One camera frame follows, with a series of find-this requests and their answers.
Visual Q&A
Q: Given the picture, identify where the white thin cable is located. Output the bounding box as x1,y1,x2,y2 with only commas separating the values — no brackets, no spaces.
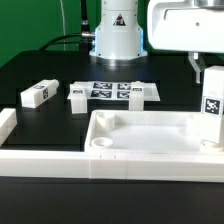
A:
59,0,67,52

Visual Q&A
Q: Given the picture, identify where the white U-shaped fence frame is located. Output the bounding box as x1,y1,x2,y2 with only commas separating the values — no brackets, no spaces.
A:
0,107,224,184

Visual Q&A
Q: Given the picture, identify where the marker sheet with tags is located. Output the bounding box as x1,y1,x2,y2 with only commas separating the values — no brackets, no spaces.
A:
68,81,160,101

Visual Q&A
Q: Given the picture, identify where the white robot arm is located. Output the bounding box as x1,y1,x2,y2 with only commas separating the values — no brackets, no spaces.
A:
90,0,224,73

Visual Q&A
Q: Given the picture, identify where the black cable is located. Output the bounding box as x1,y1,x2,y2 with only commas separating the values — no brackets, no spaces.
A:
39,0,98,52

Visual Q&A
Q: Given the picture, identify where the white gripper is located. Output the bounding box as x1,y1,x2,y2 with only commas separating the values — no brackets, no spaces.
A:
147,0,224,84

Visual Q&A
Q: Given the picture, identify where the white desk top tray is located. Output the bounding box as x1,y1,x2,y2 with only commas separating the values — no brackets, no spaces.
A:
84,110,224,154

